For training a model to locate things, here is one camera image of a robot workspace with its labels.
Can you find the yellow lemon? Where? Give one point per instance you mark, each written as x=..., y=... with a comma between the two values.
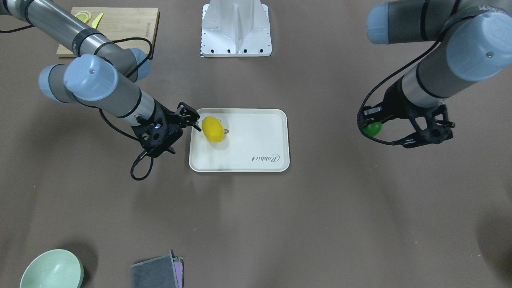
x=212, y=129

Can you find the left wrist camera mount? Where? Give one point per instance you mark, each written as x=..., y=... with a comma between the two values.
x=432, y=126

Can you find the lemon slice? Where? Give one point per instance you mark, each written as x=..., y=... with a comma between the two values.
x=84, y=16

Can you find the yellow plastic knife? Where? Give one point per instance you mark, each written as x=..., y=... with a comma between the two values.
x=96, y=21

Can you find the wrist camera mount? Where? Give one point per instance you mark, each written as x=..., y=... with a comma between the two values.
x=432, y=126
x=153, y=146

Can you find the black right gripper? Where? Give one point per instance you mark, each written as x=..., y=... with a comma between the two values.
x=170, y=120

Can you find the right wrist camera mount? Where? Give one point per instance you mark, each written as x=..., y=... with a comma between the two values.
x=153, y=146

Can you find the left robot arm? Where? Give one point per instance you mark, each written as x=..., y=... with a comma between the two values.
x=474, y=44

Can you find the mint green bowl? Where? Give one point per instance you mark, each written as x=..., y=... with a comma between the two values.
x=56, y=268

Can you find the green lime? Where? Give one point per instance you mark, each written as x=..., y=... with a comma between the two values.
x=373, y=129

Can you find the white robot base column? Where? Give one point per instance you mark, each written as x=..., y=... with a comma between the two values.
x=235, y=28

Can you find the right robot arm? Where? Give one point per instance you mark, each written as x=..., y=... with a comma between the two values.
x=102, y=75

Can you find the grey folded cloth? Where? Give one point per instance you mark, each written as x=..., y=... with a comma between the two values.
x=161, y=272

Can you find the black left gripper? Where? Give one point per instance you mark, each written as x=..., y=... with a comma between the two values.
x=393, y=100

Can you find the wooden cutting board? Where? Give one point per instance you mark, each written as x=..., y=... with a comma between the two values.
x=120, y=23

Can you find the cream rabbit tray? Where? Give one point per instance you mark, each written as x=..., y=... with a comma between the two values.
x=255, y=140

